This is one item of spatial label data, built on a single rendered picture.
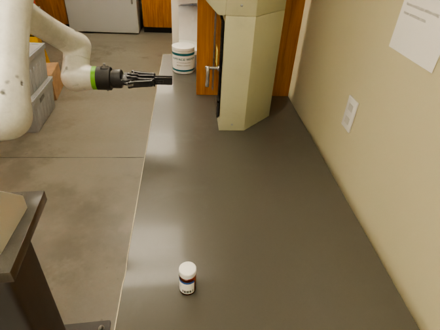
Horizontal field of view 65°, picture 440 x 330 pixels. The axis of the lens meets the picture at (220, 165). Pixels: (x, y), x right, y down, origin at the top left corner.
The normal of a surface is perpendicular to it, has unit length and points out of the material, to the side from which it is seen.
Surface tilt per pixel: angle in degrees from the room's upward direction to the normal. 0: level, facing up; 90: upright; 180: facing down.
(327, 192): 0
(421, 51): 90
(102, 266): 0
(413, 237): 90
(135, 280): 2
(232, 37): 90
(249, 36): 90
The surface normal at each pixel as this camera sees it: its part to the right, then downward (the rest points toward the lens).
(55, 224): 0.05, -0.81
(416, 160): -1.00, 0.00
